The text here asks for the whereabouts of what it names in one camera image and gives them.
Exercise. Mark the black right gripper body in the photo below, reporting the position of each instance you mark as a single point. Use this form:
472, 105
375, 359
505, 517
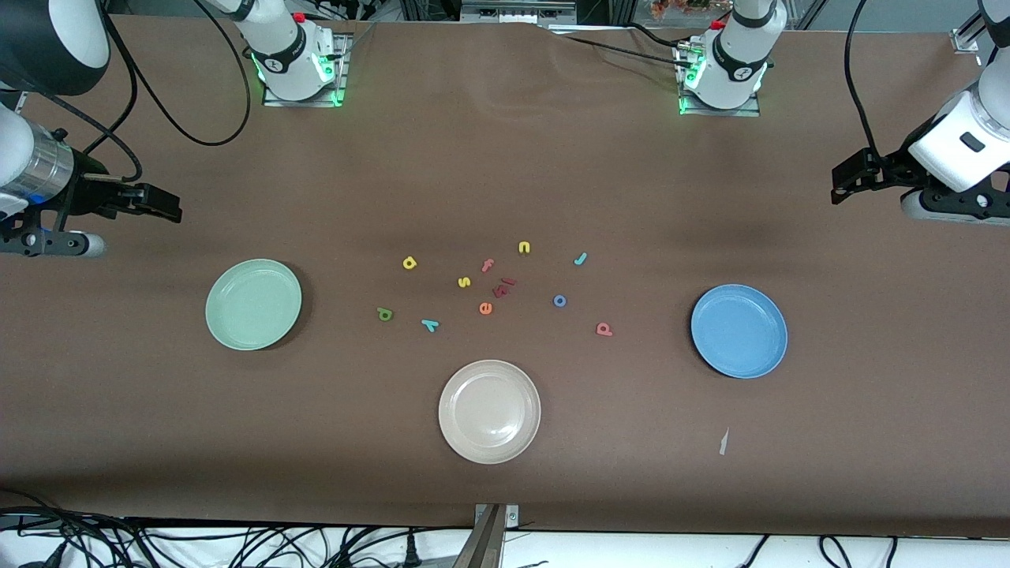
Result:
88, 192

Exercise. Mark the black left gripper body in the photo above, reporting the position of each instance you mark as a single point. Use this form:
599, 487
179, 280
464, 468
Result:
890, 169

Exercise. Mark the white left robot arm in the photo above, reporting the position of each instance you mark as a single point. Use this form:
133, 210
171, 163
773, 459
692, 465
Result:
730, 67

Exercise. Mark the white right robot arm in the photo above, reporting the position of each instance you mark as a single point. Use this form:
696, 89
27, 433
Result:
288, 55

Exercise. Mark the green plate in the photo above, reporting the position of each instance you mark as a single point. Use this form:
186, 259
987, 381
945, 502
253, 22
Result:
252, 304

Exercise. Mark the blue plate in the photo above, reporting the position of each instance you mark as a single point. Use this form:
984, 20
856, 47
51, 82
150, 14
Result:
738, 331

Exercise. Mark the orange artificial flowers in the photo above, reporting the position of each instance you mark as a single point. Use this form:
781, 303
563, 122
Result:
678, 6

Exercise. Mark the white paper scrap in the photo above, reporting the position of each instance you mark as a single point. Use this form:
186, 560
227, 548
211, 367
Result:
723, 443

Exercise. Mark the beige plate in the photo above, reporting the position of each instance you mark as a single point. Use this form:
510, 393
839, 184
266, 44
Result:
489, 410

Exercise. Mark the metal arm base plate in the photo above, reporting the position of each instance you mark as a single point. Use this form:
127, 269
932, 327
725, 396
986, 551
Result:
722, 113
304, 103

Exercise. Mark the aluminium profile rail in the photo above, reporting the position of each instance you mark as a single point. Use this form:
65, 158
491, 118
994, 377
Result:
964, 41

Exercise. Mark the silver metal frame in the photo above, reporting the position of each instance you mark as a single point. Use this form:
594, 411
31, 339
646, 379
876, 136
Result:
517, 9

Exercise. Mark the metal table edge bracket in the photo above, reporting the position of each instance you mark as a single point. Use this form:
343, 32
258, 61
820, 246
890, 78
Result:
491, 536

